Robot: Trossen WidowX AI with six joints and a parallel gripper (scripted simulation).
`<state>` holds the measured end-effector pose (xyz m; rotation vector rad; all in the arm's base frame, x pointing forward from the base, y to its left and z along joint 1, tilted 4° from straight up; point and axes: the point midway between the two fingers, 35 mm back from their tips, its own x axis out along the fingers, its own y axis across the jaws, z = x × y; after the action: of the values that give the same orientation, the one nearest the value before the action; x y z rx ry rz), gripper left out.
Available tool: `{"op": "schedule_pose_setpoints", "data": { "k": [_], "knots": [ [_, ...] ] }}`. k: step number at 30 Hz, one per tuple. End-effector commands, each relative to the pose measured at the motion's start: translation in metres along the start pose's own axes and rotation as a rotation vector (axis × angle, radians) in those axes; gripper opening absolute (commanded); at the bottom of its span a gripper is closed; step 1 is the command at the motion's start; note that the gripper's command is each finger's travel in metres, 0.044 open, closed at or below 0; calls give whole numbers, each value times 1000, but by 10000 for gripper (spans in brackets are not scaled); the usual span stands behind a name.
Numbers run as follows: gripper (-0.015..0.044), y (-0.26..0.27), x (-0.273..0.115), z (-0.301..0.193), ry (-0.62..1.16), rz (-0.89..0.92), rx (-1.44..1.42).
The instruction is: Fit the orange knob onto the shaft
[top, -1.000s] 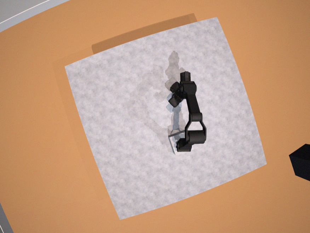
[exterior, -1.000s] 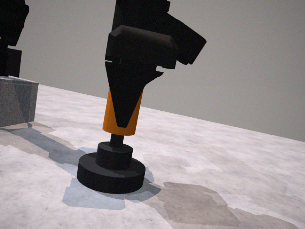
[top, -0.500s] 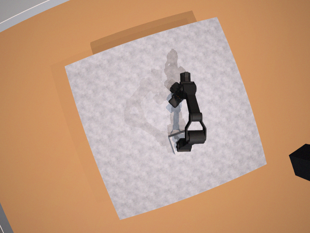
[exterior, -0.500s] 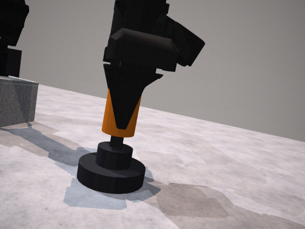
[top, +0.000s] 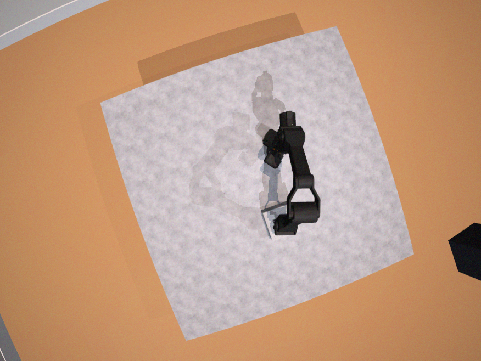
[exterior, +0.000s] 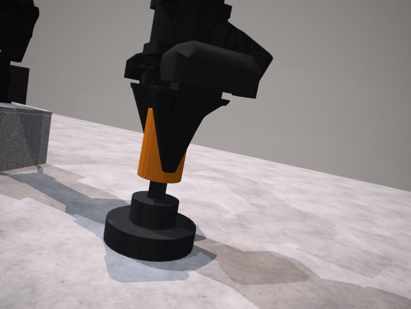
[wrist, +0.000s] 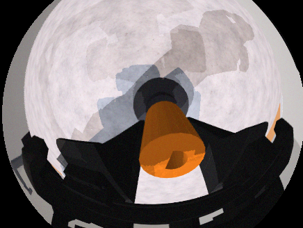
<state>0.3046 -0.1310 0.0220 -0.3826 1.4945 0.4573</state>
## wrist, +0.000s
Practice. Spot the orange cylinder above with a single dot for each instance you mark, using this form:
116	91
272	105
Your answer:
170	146

